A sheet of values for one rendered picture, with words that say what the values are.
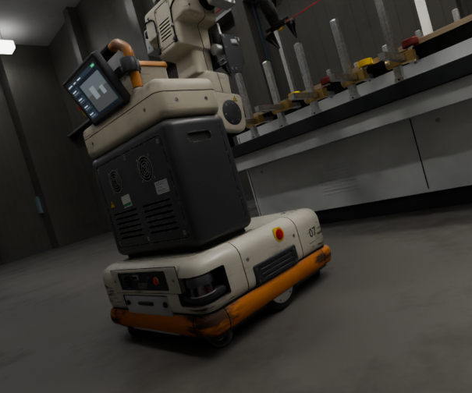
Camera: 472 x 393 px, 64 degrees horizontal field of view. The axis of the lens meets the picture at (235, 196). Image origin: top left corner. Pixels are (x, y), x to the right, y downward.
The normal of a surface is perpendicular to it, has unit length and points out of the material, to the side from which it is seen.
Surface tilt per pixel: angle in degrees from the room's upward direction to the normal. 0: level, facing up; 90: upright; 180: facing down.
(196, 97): 90
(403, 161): 90
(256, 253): 90
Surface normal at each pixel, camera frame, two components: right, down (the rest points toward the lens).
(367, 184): -0.68, 0.22
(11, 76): 0.68, -0.17
